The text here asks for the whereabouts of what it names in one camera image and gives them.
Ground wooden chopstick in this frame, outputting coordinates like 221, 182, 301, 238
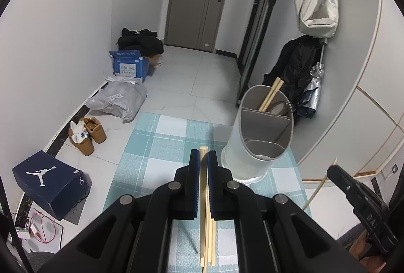
210, 219, 216, 266
207, 218, 213, 264
199, 147, 206, 268
261, 79, 284, 112
201, 147, 211, 272
302, 157, 338, 211
257, 77, 282, 112

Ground person's right hand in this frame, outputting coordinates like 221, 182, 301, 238
349, 230, 386, 273

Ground blue Jordan shoe box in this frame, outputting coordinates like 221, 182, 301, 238
12, 151, 90, 220

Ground teal plaid tablecloth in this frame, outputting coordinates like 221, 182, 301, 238
104, 113, 307, 272

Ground translucent utensil holder cup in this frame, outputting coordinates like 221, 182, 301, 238
221, 85, 294, 184

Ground tan boot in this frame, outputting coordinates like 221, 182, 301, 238
80, 117, 107, 144
68, 121, 94, 156

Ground silver folded umbrella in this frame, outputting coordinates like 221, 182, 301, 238
296, 38, 328, 119

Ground grey plastic bag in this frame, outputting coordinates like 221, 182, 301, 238
85, 76, 147, 122

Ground wooden chopstick in holder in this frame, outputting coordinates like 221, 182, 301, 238
257, 77, 282, 112
261, 79, 284, 112

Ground blue cardboard box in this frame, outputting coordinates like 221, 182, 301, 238
109, 50, 149, 82

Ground black hanging jacket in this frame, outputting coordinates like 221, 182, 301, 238
262, 35, 322, 107

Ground black clothes pile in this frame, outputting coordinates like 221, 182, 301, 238
117, 28, 164, 57

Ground white hanging bag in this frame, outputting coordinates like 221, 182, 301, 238
294, 0, 339, 39

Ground red and white cables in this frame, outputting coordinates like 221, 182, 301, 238
12, 211, 64, 245

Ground dark door frame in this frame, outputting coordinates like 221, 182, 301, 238
236, 0, 277, 105

